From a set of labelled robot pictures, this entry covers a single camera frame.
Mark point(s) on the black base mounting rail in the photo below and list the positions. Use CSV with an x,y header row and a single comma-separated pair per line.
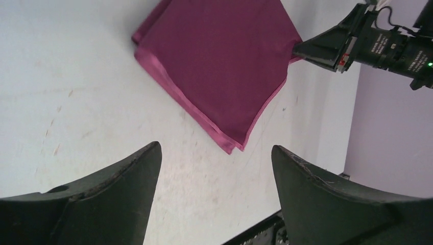
x,y
270,231

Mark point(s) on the maroon cloth napkin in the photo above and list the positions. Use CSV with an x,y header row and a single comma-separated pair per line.
x,y
221,61

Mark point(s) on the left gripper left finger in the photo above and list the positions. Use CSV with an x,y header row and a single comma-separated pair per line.
x,y
110,206

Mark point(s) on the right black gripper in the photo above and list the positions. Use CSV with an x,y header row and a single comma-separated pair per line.
x,y
399,50

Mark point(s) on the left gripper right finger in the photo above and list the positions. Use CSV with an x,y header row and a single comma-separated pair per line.
x,y
320,207

